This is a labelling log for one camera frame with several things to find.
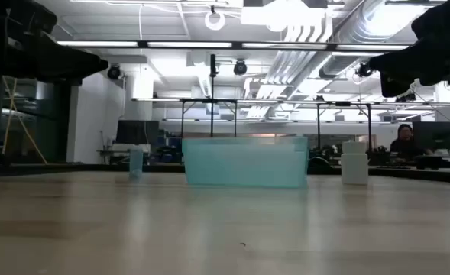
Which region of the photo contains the black tripod stand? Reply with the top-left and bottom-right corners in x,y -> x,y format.
209,53 -> 219,138

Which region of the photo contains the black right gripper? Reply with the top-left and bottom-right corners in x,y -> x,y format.
367,34 -> 450,99

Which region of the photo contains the black computer monitor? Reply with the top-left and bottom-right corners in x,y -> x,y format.
115,120 -> 160,145
412,121 -> 450,150

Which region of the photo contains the long ceiling light bar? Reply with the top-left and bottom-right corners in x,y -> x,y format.
56,40 -> 413,53

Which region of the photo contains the black background rig frame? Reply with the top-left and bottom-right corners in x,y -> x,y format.
180,98 -> 238,138
316,101 -> 373,152

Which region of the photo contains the large white pill bottle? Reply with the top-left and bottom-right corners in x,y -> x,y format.
340,141 -> 370,186

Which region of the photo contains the teal mesh basket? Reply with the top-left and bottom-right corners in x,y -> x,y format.
181,136 -> 309,189

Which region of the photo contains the yellow extension cord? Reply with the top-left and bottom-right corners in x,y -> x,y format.
2,76 -> 48,165

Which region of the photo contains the person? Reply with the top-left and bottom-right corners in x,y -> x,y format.
389,123 -> 434,163

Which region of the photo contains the small translucent blue pill bottle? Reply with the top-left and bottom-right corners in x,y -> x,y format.
128,147 -> 144,181

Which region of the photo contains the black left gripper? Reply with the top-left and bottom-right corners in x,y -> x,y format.
18,34 -> 109,86

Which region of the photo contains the white coiled cable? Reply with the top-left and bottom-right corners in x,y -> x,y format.
204,9 -> 226,31

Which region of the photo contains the black aluminium table frame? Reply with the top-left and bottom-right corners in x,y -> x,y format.
0,162 -> 450,185

